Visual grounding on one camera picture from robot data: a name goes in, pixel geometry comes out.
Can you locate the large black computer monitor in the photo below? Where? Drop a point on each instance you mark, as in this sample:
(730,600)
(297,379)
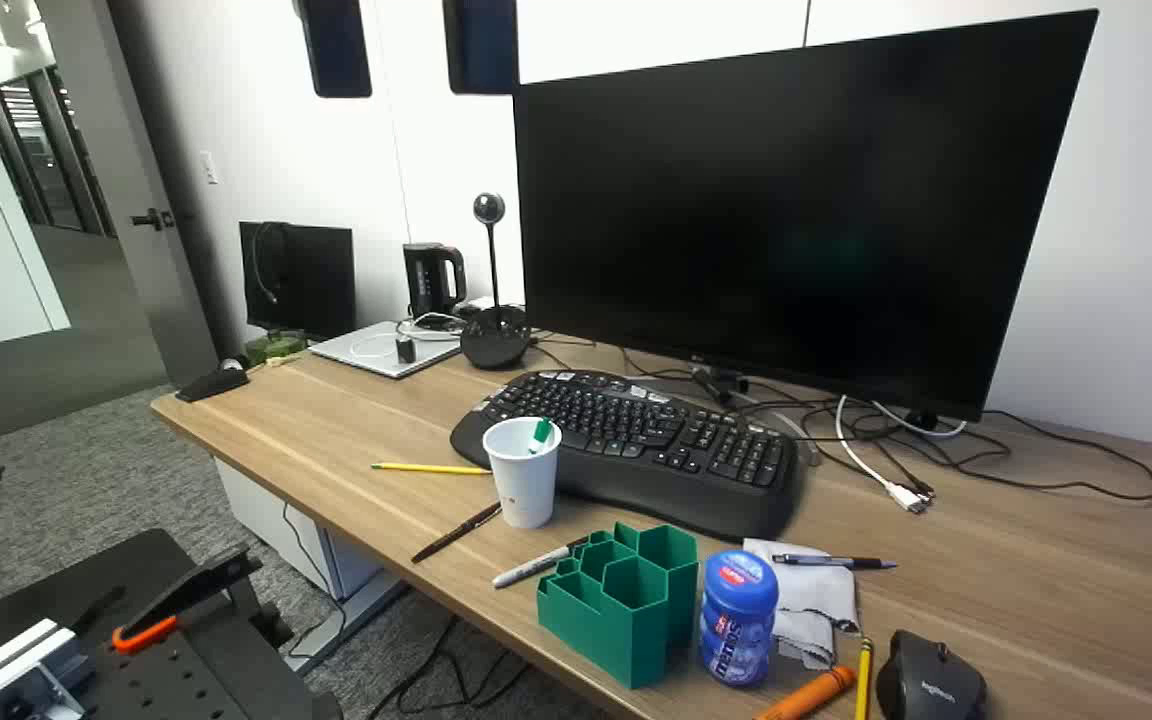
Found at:
(801,203)

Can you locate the white drawer cabinet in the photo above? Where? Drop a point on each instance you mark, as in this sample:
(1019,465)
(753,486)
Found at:
(268,527)

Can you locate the white paper cup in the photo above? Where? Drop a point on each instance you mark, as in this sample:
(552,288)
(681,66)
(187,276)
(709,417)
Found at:
(522,486)

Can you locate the blue plastic jar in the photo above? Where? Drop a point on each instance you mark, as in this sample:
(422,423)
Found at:
(738,626)

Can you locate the yellow pencil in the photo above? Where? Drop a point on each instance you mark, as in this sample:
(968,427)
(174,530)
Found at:
(862,681)
(431,468)

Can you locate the black ergonomic keyboard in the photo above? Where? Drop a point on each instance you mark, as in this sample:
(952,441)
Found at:
(659,446)

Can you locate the black computer mouse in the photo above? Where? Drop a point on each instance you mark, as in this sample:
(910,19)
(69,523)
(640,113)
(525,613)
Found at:
(931,681)

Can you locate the aluminium rail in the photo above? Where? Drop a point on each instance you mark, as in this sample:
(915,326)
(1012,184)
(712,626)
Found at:
(3,675)

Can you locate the silver laptop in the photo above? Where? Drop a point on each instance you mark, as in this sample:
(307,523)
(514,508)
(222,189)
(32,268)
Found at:
(370,351)

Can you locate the flat black object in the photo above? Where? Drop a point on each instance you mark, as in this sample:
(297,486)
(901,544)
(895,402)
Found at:
(213,381)

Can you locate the black orange clamp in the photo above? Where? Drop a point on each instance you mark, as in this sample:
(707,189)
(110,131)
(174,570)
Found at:
(182,595)

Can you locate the grey door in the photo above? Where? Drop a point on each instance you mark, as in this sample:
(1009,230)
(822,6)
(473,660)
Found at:
(136,145)

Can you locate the black pen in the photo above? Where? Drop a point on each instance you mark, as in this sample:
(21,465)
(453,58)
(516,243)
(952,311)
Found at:
(459,535)
(831,562)

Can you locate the dark wall panel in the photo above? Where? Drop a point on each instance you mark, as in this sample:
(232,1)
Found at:
(339,46)
(483,43)

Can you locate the black electric kettle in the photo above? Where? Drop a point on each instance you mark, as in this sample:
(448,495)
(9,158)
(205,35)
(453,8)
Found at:
(433,282)

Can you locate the orange crayon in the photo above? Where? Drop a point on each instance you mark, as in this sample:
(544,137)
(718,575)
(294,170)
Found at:
(808,694)

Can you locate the white paper sheet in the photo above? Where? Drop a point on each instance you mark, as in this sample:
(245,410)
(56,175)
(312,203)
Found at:
(816,599)

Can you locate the green marker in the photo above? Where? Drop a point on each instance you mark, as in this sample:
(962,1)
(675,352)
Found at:
(543,430)

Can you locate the green plastic desk organizer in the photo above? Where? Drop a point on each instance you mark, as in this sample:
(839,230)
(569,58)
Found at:
(618,626)

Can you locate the small black clip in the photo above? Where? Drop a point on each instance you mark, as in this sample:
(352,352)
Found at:
(407,351)

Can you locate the black conference webcam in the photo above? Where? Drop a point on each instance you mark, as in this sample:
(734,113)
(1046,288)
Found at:
(494,341)

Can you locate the white marker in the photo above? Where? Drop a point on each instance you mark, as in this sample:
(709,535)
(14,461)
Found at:
(528,565)

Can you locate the small black monitor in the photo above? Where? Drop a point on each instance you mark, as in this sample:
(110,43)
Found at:
(297,276)

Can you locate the black robot table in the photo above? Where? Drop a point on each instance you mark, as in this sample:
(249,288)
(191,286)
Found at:
(200,681)

